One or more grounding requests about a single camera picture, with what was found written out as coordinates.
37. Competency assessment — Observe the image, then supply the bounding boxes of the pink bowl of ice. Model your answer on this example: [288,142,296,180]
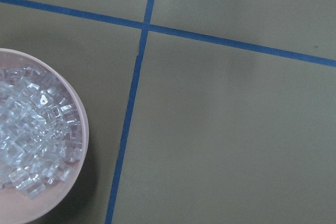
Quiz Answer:
[1,49,89,223]

